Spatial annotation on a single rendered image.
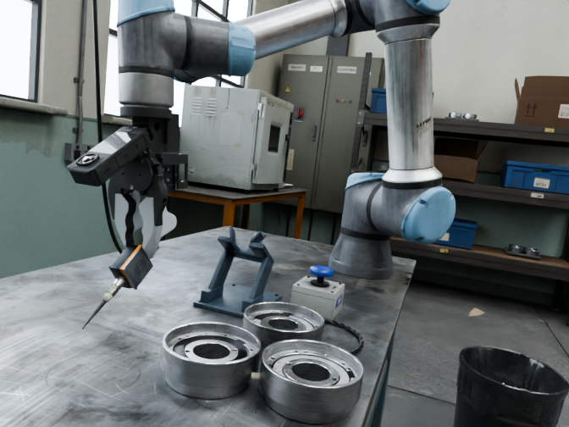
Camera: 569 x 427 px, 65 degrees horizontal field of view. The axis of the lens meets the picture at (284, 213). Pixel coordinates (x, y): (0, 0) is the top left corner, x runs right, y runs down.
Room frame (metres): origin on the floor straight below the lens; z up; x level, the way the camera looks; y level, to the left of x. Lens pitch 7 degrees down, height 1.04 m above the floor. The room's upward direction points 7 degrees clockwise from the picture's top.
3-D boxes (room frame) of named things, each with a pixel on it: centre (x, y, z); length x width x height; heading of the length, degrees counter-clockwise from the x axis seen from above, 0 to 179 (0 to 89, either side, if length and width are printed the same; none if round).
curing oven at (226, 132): (3.12, 0.35, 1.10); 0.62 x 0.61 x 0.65; 161
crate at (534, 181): (3.69, -2.03, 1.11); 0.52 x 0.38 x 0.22; 71
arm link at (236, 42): (0.70, 0.14, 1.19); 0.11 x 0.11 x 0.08; 30
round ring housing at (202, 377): (0.45, 0.06, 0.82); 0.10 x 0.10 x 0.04
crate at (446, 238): (3.90, -1.42, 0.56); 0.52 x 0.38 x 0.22; 68
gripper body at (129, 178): (0.65, 0.20, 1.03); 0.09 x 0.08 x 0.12; 156
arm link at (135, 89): (0.64, 0.22, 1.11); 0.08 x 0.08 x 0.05
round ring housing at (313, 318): (0.55, -0.02, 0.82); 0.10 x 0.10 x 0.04
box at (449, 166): (3.89, -1.40, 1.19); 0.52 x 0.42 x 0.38; 71
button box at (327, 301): (0.71, -0.07, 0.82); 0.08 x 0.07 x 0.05; 161
